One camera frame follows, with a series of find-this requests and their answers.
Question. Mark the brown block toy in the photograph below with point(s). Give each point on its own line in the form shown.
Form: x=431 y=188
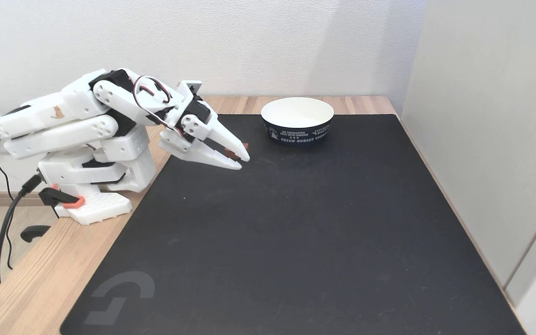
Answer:
x=245 y=145

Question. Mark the white paper bowl navy print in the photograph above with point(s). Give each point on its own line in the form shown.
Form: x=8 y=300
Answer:
x=297 y=116

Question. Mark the black desk mat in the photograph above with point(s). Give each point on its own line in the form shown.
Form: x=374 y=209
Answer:
x=305 y=232

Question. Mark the black orange table clamp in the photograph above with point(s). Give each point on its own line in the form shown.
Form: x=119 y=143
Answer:
x=61 y=197

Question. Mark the white cabinet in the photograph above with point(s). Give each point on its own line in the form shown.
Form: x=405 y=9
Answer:
x=491 y=139

